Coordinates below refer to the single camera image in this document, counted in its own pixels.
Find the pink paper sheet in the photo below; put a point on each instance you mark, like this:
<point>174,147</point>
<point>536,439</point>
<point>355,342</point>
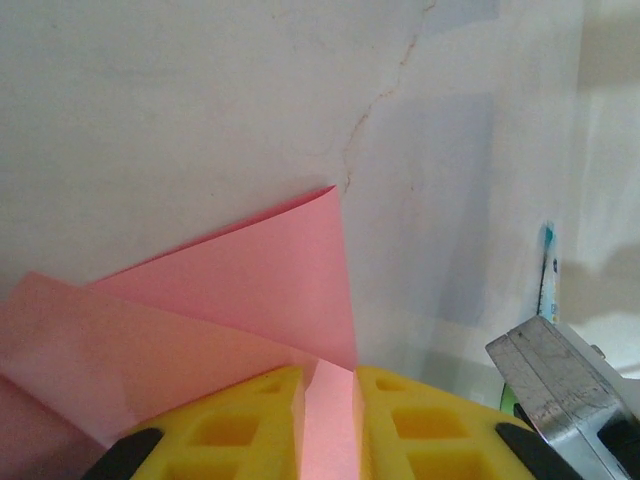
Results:
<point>250,280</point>

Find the green can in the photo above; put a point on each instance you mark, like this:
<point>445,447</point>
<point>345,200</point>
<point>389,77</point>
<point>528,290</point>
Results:
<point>506,400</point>

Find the blue and white sachet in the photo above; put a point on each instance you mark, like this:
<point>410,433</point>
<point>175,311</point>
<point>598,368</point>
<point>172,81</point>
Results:
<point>550,280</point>

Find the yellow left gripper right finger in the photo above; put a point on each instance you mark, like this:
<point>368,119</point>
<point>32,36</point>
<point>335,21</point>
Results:
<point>425,435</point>

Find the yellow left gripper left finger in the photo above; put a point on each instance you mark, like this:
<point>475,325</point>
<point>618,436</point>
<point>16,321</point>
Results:
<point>240,425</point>

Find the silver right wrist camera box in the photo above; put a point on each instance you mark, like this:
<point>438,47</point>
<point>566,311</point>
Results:
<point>550,380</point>

